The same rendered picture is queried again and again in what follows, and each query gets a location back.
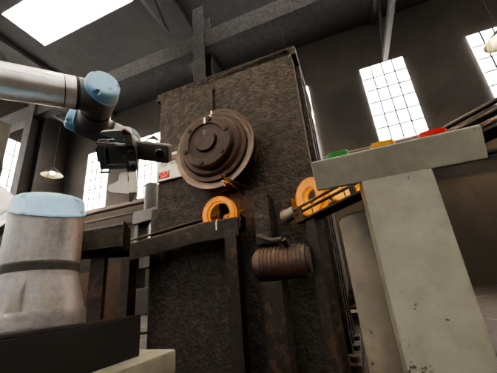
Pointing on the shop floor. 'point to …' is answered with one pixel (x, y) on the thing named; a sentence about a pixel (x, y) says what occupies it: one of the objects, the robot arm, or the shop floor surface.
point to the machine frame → (276, 155)
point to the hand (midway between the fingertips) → (131, 166)
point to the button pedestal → (419, 248)
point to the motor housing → (280, 300)
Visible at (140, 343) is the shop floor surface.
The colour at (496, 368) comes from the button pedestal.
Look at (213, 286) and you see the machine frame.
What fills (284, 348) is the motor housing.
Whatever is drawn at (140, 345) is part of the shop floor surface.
